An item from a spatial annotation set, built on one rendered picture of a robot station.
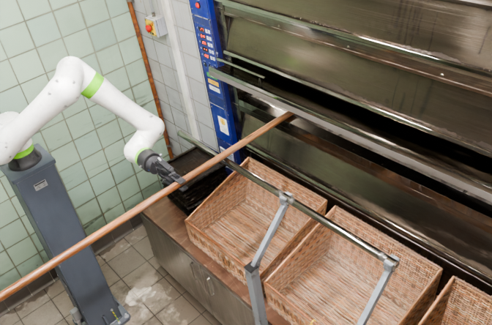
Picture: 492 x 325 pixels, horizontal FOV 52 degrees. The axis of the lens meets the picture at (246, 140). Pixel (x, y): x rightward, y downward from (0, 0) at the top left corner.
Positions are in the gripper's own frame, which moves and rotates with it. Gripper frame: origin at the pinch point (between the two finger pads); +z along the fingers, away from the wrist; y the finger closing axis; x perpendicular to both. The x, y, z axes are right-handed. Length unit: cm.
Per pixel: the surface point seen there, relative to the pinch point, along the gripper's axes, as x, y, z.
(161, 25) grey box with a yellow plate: -57, -28, -88
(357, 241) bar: -23, 2, 73
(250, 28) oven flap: -62, -40, -18
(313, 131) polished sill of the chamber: -62, 1, 18
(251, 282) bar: 0.1, 30.0, 38.8
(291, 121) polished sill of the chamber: -62, 1, 4
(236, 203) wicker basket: -43, 57, -26
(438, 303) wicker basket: -44, 38, 93
